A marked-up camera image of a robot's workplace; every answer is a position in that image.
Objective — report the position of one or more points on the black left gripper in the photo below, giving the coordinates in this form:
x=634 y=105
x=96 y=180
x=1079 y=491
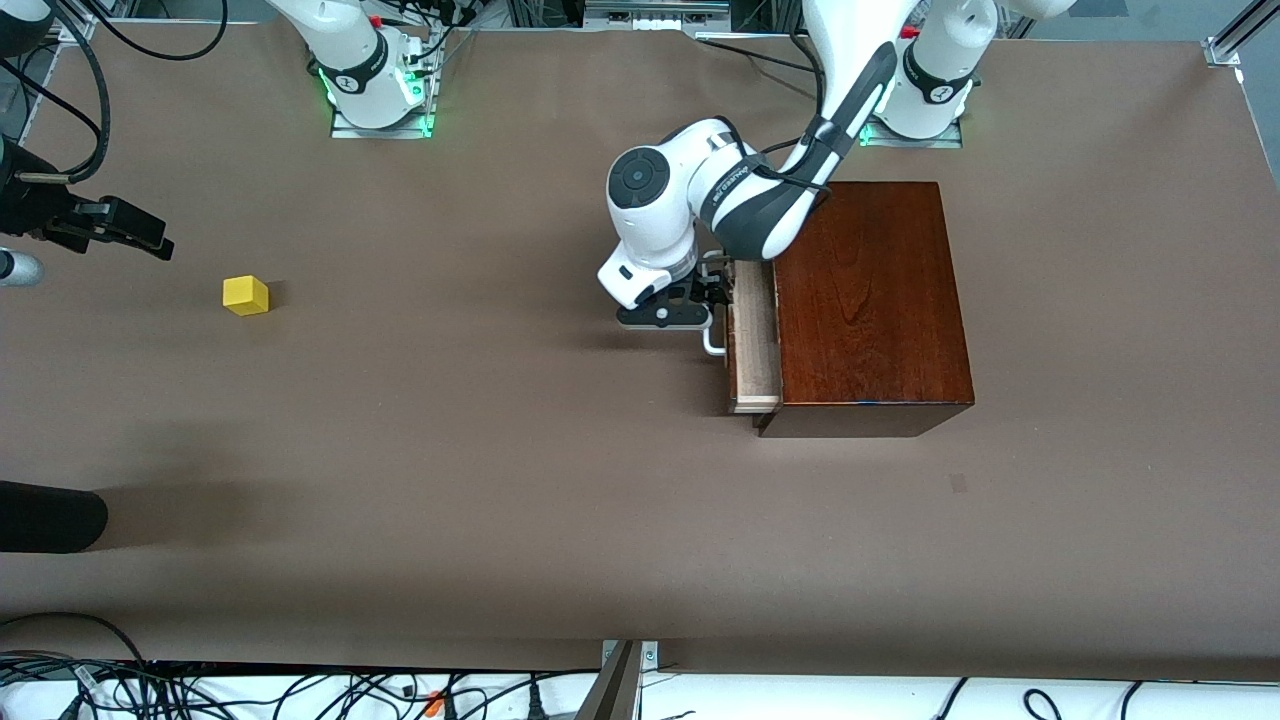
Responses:
x=706 y=289

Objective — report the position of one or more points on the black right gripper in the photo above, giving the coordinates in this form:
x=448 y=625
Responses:
x=32 y=208

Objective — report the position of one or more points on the yellow cube block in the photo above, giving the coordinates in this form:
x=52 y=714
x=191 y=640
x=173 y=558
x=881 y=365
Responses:
x=245 y=297

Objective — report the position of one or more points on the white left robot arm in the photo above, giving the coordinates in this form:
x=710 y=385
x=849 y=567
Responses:
x=650 y=240

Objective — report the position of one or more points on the dark brown wooden cabinet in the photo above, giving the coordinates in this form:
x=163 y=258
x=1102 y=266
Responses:
x=880 y=330

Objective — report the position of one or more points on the black rounded cylinder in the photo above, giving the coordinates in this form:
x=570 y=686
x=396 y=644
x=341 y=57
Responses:
x=50 y=517

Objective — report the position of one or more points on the aluminium frame profile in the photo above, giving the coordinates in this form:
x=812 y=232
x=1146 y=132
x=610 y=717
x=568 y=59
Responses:
x=80 y=25
x=1235 y=40

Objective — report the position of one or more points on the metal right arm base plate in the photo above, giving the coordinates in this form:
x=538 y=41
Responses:
x=345 y=133

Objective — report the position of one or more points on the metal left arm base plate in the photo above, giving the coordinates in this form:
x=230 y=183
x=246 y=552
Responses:
x=950 y=142

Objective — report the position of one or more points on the metal bracket with strut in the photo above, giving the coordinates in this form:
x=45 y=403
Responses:
x=615 y=690

